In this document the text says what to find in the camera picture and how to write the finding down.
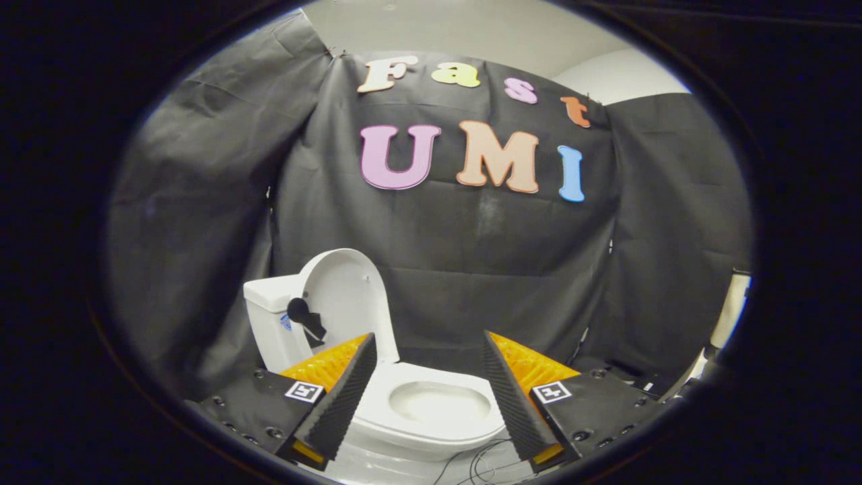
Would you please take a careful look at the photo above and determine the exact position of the white toilet seat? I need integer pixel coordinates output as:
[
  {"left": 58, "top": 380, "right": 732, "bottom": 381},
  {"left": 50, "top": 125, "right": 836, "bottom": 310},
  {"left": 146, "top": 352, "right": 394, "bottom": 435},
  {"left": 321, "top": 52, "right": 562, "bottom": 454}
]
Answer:
[{"left": 354, "top": 362, "right": 507, "bottom": 453}]

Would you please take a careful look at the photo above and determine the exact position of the beige upright panel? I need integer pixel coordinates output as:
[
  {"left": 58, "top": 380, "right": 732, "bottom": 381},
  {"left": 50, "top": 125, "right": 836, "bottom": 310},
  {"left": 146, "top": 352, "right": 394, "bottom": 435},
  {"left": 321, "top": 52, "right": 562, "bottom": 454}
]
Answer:
[{"left": 710, "top": 269, "right": 752, "bottom": 351}]

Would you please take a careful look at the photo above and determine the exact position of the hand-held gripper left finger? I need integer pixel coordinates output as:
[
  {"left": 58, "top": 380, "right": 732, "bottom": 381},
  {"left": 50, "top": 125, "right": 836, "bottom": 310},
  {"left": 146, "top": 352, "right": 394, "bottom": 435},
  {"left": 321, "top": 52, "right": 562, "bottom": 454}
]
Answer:
[{"left": 185, "top": 332, "right": 378, "bottom": 472}]

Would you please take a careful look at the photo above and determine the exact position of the white toilet lid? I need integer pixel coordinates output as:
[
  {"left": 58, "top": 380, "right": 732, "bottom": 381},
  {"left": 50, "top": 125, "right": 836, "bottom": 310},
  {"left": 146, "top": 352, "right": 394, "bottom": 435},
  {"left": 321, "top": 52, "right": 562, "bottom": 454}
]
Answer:
[{"left": 298, "top": 248, "right": 401, "bottom": 368}]

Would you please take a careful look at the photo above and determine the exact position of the tangle of cables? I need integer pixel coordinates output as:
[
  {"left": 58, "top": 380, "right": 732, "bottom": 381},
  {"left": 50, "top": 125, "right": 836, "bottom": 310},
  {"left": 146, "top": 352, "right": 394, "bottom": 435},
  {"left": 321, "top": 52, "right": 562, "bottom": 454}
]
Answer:
[{"left": 431, "top": 438, "right": 539, "bottom": 485}]

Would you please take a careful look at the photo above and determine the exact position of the white ceramic toilet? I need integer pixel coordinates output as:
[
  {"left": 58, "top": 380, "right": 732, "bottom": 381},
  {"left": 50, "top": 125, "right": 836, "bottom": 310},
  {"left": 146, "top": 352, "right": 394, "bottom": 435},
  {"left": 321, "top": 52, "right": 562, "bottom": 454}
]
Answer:
[{"left": 243, "top": 273, "right": 512, "bottom": 476}]

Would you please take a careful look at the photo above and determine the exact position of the black lid pull tab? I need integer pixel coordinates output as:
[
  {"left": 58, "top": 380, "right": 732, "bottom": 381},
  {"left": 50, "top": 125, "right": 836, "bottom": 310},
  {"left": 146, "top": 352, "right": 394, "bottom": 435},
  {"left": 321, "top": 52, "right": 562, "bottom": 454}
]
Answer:
[{"left": 287, "top": 297, "right": 328, "bottom": 349}]

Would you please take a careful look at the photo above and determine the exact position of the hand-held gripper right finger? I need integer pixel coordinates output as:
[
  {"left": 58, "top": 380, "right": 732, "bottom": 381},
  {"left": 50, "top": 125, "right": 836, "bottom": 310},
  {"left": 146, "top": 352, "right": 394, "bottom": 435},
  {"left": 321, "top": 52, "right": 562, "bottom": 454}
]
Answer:
[{"left": 482, "top": 330, "right": 667, "bottom": 474}]

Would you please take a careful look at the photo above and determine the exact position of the black backdrop cloth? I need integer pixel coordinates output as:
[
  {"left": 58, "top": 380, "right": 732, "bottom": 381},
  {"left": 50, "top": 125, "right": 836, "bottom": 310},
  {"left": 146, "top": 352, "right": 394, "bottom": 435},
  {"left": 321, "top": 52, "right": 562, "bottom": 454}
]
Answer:
[{"left": 108, "top": 10, "right": 754, "bottom": 405}]

